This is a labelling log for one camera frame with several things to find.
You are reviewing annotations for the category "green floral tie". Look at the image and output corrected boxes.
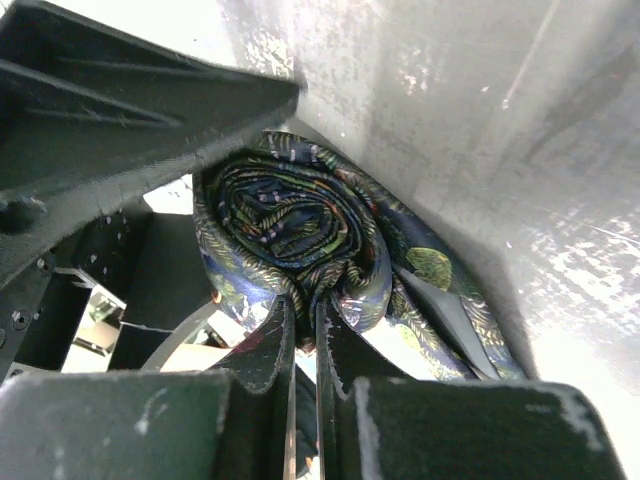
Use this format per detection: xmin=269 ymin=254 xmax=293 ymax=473
xmin=193 ymin=130 xmax=525 ymax=380

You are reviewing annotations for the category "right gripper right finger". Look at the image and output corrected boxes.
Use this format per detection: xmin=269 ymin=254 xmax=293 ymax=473
xmin=316 ymin=299 xmax=624 ymax=479

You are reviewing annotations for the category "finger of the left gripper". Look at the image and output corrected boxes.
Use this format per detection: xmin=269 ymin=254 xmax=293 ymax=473
xmin=1 ymin=1 xmax=300 ymax=283

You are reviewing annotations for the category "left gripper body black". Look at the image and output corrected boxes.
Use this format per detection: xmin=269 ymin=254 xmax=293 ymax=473
xmin=1 ymin=176 xmax=235 ymax=379

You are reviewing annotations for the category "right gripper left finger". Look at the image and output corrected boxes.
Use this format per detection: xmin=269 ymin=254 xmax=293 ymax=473
xmin=1 ymin=297 xmax=296 ymax=479

